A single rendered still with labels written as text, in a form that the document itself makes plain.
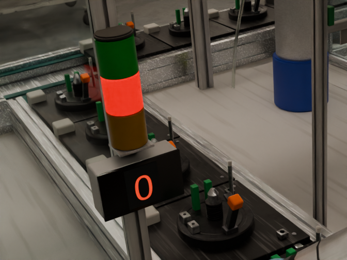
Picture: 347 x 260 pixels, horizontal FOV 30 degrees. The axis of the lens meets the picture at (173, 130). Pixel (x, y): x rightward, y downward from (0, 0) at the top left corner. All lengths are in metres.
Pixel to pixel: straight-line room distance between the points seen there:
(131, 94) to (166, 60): 1.27
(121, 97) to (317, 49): 0.41
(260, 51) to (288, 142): 0.63
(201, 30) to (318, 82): 0.92
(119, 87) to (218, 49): 1.38
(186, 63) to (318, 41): 1.06
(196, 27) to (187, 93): 0.21
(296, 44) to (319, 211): 0.67
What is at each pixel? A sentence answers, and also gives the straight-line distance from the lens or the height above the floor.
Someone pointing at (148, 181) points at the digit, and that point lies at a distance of 0.88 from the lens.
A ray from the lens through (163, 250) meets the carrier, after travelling 1.15.
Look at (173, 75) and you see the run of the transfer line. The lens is 2.11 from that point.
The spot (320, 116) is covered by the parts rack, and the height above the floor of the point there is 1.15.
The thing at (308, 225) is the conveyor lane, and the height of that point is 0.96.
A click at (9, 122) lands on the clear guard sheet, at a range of 0.84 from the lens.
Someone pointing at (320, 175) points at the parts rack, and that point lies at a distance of 1.21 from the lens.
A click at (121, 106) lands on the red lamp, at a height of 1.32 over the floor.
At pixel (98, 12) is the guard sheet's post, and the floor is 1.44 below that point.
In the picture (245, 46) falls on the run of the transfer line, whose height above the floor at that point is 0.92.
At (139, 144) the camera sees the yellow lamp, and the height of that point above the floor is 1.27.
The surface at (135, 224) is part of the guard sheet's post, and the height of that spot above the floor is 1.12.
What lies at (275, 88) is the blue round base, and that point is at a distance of 1.88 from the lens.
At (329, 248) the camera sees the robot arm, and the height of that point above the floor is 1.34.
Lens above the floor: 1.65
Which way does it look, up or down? 26 degrees down
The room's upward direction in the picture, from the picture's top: 6 degrees counter-clockwise
